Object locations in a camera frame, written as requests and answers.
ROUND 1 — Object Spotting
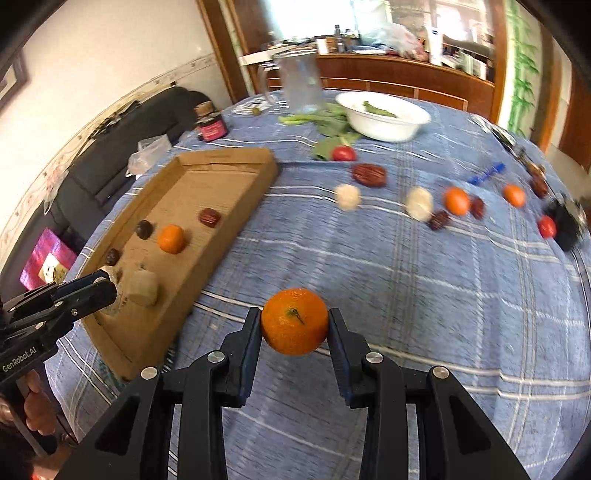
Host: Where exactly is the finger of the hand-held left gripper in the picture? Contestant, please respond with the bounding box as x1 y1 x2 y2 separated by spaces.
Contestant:
0 271 112 320
9 278 117 343

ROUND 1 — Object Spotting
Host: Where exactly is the white enamel basin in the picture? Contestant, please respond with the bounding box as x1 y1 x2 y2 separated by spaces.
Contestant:
335 91 432 143

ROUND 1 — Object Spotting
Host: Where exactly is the pink gift box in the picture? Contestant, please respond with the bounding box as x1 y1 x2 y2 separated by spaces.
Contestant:
18 228 78 291

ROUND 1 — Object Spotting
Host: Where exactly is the bamboo wall picture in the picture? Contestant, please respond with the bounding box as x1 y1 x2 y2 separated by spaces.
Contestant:
503 0 543 137

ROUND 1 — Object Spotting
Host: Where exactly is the green leafy vegetable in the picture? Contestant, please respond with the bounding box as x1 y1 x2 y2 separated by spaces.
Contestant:
278 102 365 162

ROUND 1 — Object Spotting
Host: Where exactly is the cardboard tray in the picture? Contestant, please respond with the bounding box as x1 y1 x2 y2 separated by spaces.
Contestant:
69 148 281 381

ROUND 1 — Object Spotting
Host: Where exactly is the dark picture frame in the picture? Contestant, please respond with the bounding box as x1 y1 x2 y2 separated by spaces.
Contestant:
0 48 29 112

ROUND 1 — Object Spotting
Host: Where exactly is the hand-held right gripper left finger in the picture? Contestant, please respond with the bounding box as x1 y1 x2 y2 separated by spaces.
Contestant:
55 307 264 480

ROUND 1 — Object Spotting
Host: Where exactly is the clear plastic pitcher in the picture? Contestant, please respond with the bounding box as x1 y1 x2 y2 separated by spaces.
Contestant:
257 49 324 116

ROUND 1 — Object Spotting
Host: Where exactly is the black sofa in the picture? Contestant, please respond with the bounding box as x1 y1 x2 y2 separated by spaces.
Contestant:
46 85 218 232

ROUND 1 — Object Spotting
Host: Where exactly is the blue pen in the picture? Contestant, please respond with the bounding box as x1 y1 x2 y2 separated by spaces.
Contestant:
466 161 506 185

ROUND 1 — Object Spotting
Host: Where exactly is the green vegetable piece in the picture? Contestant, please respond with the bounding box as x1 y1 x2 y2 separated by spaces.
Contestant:
362 100 399 119

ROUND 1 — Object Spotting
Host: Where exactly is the crumpled clear plastic bag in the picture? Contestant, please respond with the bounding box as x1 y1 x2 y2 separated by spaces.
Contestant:
126 135 172 177

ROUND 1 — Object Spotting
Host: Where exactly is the red label jar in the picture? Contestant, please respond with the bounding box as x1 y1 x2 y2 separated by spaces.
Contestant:
194 102 230 142

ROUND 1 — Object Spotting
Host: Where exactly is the wooden sideboard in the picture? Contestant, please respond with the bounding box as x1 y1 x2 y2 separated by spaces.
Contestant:
198 0 509 123

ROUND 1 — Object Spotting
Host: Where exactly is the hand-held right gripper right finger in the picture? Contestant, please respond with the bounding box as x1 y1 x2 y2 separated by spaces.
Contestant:
327 307 532 480

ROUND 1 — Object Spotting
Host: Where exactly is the small beige root chunk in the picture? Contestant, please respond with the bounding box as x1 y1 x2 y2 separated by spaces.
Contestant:
406 186 435 221
335 184 362 212
98 266 128 317

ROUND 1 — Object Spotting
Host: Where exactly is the white tube bottle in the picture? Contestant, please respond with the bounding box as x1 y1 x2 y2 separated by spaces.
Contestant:
426 25 445 65

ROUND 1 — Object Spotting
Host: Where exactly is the orange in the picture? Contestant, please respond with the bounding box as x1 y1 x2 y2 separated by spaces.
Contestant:
261 287 329 356
444 186 471 217
503 184 527 208
157 224 188 254

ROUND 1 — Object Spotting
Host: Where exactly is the person's left hand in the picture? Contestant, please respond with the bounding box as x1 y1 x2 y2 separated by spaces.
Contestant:
21 369 60 435

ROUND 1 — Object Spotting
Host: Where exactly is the black electric motor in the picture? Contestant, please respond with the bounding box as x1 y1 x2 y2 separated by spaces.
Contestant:
545 196 587 252

